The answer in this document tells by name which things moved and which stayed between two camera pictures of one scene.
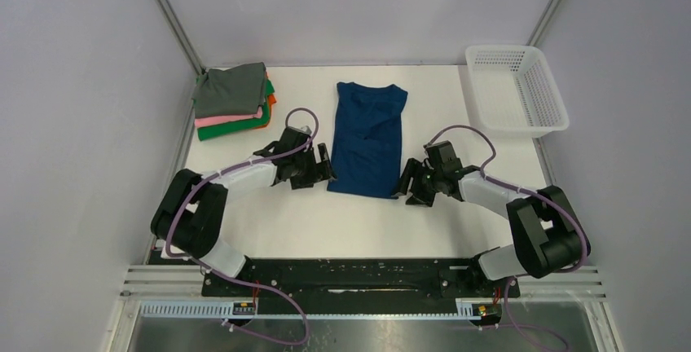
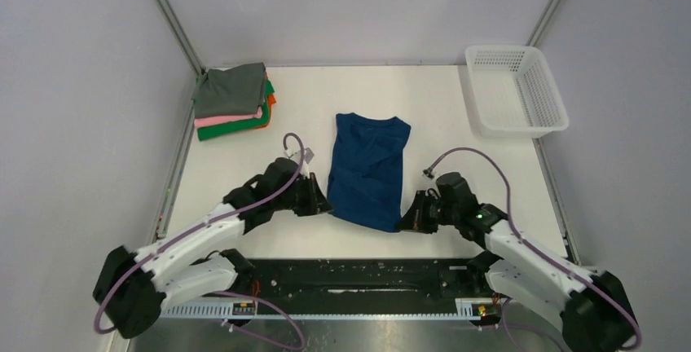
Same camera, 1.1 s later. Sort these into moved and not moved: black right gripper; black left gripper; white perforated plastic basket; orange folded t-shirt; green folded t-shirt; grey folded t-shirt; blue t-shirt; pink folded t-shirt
Moved: black left gripper; black right gripper; blue t-shirt
Not moved: grey folded t-shirt; orange folded t-shirt; green folded t-shirt; pink folded t-shirt; white perforated plastic basket
